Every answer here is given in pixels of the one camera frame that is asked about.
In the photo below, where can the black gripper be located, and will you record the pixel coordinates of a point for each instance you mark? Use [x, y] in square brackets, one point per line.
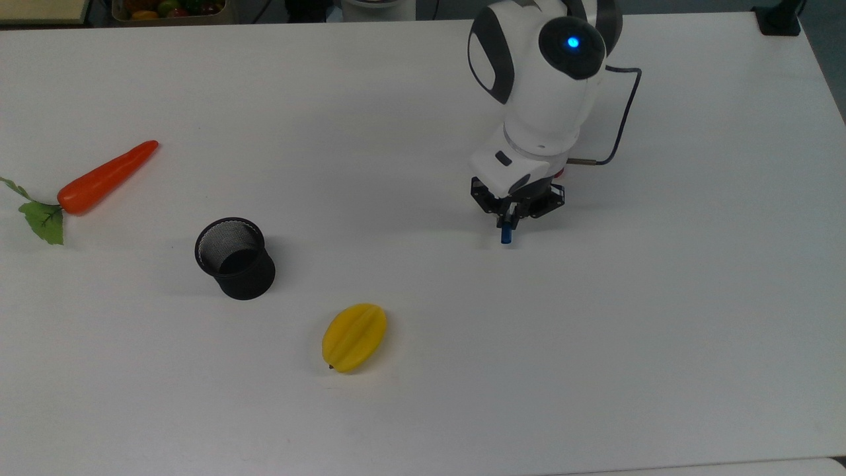
[486, 198]

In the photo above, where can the white marker with blue cap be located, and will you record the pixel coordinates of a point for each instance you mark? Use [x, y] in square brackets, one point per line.
[506, 235]

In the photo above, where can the round grey robot base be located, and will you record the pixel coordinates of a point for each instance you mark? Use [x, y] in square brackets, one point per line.
[377, 10]

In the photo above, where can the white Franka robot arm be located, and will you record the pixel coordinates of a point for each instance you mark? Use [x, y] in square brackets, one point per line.
[542, 112]

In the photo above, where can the yellow toy starfruit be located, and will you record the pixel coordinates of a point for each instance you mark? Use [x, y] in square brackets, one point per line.
[353, 337]

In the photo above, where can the black mesh pen cup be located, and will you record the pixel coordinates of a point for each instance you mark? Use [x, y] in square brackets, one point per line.
[248, 281]

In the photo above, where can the black clamp stand base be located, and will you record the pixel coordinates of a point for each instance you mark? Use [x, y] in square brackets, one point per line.
[780, 20]

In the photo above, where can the clear bin of toy food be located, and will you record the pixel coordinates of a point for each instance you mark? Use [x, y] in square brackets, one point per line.
[165, 21]

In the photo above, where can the orange toy carrot with leaves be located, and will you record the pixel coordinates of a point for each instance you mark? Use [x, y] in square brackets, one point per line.
[106, 175]

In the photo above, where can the light wooden board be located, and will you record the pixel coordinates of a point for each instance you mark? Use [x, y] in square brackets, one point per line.
[39, 10]

